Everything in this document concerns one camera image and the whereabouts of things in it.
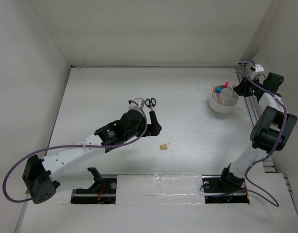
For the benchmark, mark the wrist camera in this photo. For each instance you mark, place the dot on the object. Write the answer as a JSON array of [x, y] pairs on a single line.
[[257, 68], [136, 103]]

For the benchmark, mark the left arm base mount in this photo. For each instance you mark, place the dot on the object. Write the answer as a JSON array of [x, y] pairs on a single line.
[[102, 191]]

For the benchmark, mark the small tan eraser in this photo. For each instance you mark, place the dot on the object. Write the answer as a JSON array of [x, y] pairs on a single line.
[[163, 146]]

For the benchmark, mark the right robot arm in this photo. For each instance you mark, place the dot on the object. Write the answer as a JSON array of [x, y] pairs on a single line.
[[271, 131]]

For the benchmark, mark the white round compartment container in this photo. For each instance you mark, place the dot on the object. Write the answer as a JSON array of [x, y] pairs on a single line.
[[227, 99]]

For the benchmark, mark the thin pink highlighter pen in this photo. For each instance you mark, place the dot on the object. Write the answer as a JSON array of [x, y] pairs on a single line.
[[216, 99]]

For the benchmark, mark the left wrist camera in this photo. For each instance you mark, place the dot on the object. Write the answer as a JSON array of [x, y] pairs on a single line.
[[136, 103]]

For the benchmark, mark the black handled scissors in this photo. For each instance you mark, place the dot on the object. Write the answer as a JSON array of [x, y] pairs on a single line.
[[150, 103]]

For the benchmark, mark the blue black thick highlighter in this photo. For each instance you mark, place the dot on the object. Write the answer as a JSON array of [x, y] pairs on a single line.
[[218, 89]]

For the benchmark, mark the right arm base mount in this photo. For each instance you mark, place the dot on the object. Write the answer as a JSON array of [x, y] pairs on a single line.
[[224, 188]]

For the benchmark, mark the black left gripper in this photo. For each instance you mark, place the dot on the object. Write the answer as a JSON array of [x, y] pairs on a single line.
[[153, 128]]

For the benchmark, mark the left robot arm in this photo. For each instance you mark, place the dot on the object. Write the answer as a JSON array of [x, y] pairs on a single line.
[[45, 176]]

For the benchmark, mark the pink eraser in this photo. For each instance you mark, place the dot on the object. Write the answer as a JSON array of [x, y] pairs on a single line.
[[235, 84]]

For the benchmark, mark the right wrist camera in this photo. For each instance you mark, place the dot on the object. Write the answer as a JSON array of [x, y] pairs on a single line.
[[257, 68]]

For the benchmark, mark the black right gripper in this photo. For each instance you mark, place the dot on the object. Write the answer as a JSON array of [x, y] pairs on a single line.
[[242, 89]]

